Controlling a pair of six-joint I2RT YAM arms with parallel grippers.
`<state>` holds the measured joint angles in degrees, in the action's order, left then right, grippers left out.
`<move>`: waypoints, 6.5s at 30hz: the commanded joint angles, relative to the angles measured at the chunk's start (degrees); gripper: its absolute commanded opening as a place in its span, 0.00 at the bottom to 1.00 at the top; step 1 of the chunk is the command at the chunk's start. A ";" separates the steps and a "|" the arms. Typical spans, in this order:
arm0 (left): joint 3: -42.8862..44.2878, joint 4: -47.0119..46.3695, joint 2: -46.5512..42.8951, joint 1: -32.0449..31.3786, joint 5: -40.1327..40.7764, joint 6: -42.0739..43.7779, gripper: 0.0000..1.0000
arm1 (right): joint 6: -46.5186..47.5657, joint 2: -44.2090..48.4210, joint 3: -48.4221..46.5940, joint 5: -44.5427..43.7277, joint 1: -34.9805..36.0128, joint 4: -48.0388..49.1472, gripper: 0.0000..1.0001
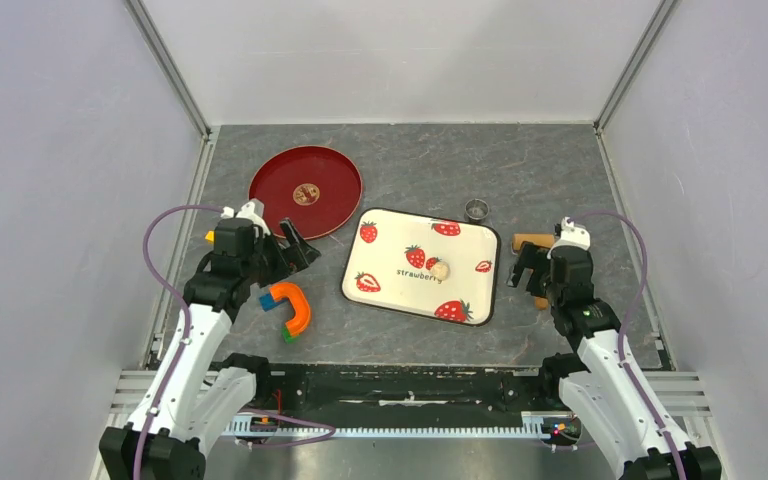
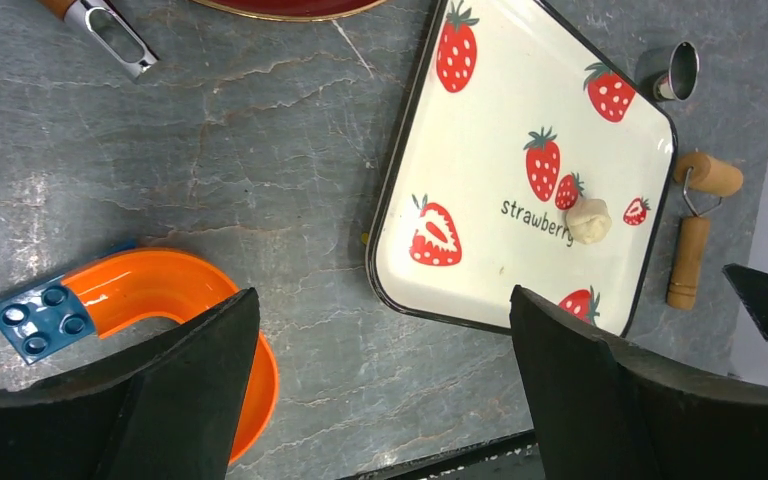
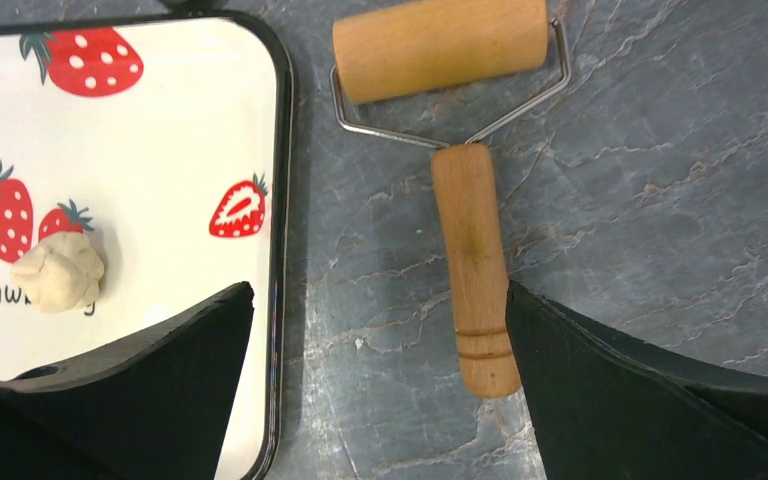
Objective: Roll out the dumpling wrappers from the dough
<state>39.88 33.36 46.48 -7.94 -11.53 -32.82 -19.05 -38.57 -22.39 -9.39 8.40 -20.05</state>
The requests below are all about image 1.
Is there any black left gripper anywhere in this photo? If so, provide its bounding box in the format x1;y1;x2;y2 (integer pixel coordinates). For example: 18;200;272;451
241;218;320;288

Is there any orange horseshoe magnet toy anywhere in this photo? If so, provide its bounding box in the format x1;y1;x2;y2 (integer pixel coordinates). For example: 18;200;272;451
259;282;312;343

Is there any white slotted cable duct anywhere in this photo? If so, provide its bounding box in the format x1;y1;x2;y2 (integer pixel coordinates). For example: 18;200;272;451
221;412;574;440

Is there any small dough ball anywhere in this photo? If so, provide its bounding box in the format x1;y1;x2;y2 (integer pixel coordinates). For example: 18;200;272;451
429;261;451;282

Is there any round red lacquer tray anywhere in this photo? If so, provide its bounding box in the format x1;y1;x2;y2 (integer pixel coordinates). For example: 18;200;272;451
248;145;364;240

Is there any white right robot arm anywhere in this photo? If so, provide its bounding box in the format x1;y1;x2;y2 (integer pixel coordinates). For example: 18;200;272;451
508;238;723;479

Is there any wooden dough roller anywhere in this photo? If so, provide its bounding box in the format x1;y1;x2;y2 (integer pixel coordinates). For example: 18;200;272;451
511;233;555;311

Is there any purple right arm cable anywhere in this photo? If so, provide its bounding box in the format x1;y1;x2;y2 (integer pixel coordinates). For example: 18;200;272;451
572;210;690;480

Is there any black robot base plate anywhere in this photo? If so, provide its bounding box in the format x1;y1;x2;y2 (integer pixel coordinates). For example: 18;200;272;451
247;362;577;429

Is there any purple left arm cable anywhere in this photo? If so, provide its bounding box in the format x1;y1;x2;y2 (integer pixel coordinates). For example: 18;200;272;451
130;204;336;480

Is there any small metal cup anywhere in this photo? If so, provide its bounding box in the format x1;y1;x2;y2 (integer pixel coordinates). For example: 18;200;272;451
464;198;490;224

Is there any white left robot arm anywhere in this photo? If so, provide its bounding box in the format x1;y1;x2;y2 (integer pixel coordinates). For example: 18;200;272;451
99;217;321;479

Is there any white strawberry enamel tray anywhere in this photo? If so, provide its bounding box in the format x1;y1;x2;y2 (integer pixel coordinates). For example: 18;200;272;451
341;208;501;327

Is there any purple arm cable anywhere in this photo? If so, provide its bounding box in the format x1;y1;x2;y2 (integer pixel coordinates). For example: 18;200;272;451
130;204;336;480
572;210;690;480

